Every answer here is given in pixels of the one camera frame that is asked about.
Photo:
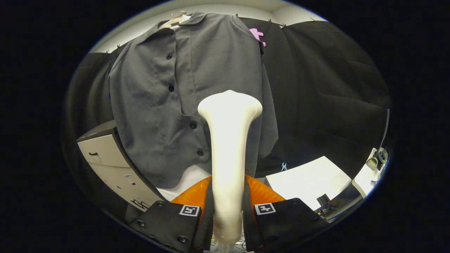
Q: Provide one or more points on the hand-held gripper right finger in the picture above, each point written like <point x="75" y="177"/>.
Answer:
<point x="249" y="225"/>

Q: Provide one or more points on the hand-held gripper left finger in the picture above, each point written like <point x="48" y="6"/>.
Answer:
<point x="207" y="225"/>

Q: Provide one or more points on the white garment steamer head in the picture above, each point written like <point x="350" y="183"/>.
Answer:
<point x="228" y="147"/>

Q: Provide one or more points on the grey button shirt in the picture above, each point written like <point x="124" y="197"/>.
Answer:
<point x="151" y="105"/>

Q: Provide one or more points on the small blue clip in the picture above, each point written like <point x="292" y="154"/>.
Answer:
<point x="284" y="167"/>

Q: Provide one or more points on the white side table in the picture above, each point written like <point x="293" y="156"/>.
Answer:
<point x="309" y="179"/>

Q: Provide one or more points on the small black box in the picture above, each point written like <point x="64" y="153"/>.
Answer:
<point x="322" y="199"/>

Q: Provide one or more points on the grey drawer cabinet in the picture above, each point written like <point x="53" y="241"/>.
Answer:
<point x="105" y="158"/>

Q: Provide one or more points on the thin black pole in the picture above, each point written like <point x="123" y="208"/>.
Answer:
<point x="386" y="123"/>

